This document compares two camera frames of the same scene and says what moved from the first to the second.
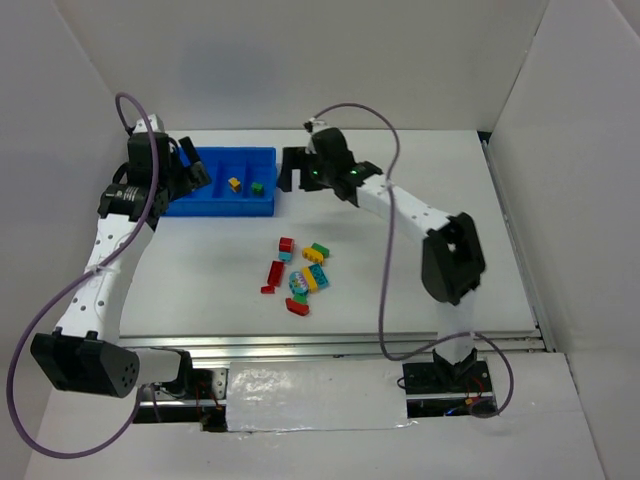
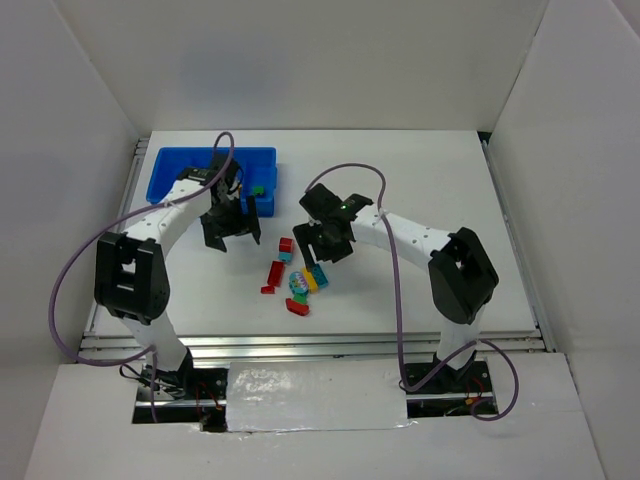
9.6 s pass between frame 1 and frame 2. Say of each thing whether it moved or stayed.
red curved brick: stayed
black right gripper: moved
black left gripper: moved
